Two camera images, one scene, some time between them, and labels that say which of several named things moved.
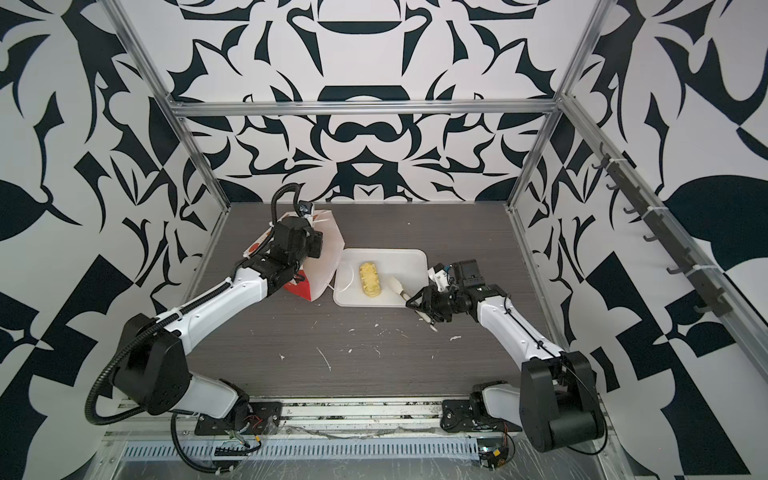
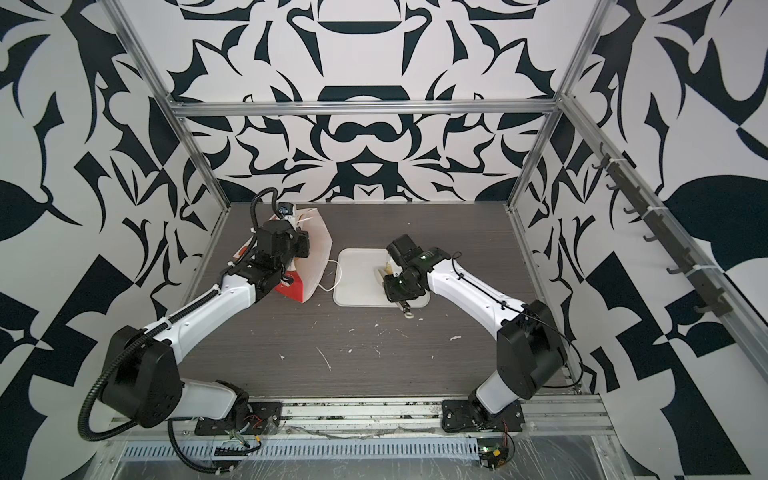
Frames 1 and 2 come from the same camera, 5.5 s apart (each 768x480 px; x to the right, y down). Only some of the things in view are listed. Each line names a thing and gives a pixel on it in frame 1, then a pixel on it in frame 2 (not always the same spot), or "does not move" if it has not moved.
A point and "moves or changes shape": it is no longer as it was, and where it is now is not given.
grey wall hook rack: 711,293 does not move
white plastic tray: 362,276 does not move
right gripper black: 430,303 to 391,291
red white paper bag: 317,273 moves or changes shape
